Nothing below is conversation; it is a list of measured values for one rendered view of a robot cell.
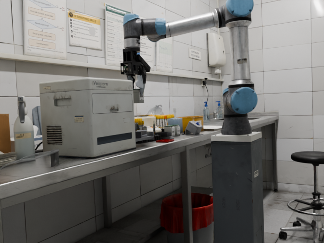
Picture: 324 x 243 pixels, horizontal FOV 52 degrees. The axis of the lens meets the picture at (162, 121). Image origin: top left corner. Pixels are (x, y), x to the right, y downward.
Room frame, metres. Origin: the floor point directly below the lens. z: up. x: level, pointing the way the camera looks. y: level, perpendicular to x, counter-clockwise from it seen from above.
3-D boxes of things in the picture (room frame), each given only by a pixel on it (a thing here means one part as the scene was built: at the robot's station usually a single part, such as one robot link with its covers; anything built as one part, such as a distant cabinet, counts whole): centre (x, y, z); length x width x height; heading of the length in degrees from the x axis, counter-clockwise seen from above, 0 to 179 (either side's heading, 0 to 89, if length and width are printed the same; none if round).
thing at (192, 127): (1.99, -0.17, 0.92); 0.13 x 0.07 x 0.08; 59
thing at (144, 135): (1.53, 0.12, 0.92); 0.21 x 0.07 x 0.05; 149
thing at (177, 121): (2.04, -0.08, 0.92); 0.10 x 0.07 x 0.10; 144
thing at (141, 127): (1.73, 0.10, 0.93); 0.17 x 0.09 x 0.11; 138
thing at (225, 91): (1.66, -0.37, 1.07); 0.13 x 0.12 x 0.14; 0
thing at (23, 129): (1.24, 0.52, 1.00); 0.09 x 0.08 x 0.24; 59
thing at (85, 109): (1.41, 0.30, 1.03); 0.31 x 0.27 x 0.30; 149
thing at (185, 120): (2.18, -0.18, 0.93); 0.13 x 0.13 x 0.10; 55
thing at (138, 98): (1.55, 0.11, 1.11); 0.05 x 0.04 x 0.06; 58
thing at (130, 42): (1.53, 0.12, 1.34); 0.08 x 0.08 x 0.05
